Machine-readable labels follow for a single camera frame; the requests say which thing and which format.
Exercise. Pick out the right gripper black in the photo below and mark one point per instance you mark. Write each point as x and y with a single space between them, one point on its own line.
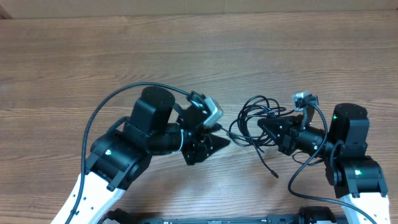
290 127

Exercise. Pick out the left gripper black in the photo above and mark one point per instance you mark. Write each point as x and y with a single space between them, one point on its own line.
198 150

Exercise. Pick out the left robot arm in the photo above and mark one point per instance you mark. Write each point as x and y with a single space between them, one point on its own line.
164 120

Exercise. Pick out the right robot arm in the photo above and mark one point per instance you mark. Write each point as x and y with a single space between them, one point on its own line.
358 180

